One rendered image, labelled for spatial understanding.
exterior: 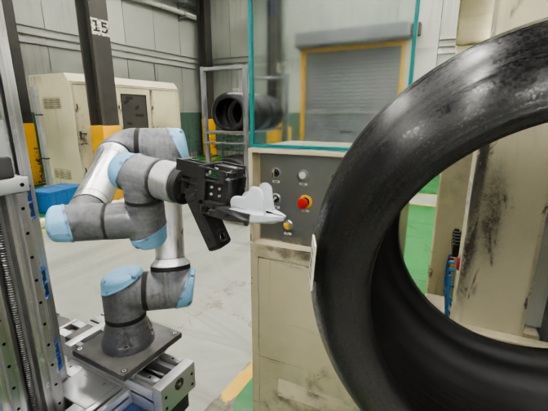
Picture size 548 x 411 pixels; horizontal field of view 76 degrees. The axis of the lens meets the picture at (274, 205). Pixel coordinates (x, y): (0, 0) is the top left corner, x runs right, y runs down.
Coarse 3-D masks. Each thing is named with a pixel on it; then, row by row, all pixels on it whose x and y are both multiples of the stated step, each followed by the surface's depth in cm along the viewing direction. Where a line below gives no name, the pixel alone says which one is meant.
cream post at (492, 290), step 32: (512, 0) 61; (544, 0) 59; (544, 128) 63; (480, 160) 68; (512, 160) 66; (544, 160) 64; (480, 192) 69; (512, 192) 67; (544, 192) 65; (480, 224) 71; (512, 224) 68; (544, 224) 67; (480, 256) 72; (512, 256) 70; (480, 288) 74; (512, 288) 71; (480, 320) 75; (512, 320) 72
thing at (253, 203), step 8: (248, 192) 57; (256, 192) 56; (232, 200) 58; (240, 200) 58; (248, 200) 57; (256, 200) 56; (232, 208) 58; (240, 208) 59; (248, 208) 57; (256, 208) 57; (264, 208) 57; (256, 216) 56; (264, 216) 56; (272, 216) 57; (280, 216) 57
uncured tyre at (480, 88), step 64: (448, 64) 36; (512, 64) 31; (384, 128) 38; (448, 128) 33; (512, 128) 31; (384, 192) 37; (320, 256) 44; (384, 256) 68; (320, 320) 47; (384, 320) 67; (448, 320) 67; (384, 384) 42; (448, 384) 63; (512, 384) 62
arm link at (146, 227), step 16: (112, 208) 69; (128, 208) 68; (144, 208) 68; (160, 208) 70; (112, 224) 68; (128, 224) 69; (144, 224) 69; (160, 224) 71; (144, 240) 71; (160, 240) 73
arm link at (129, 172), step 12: (120, 156) 67; (132, 156) 67; (144, 156) 67; (108, 168) 67; (120, 168) 66; (132, 168) 65; (144, 168) 64; (120, 180) 66; (132, 180) 65; (144, 180) 64; (132, 192) 66; (144, 192) 65
